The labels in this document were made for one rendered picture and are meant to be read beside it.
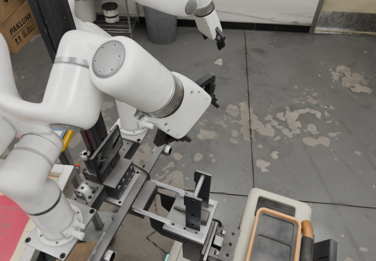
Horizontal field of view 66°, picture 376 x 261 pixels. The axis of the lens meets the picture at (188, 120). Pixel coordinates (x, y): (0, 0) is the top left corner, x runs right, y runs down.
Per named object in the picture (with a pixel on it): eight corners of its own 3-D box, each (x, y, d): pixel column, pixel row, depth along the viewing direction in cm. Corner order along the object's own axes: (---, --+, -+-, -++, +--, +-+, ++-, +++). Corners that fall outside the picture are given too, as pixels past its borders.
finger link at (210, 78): (181, 101, 50) (192, 112, 55) (210, 67, 50) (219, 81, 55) (177, 98, 51) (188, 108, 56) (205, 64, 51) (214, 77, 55)
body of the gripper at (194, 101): (153, 132, 44) (184, 145, 54) (195, 80, 43) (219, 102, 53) (125, 105, 48) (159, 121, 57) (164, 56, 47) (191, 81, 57)
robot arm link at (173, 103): (146, 129, 42) (155, 133, 45) (184, 82, 42) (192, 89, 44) (118, 101, 46) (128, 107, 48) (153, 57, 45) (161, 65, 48)
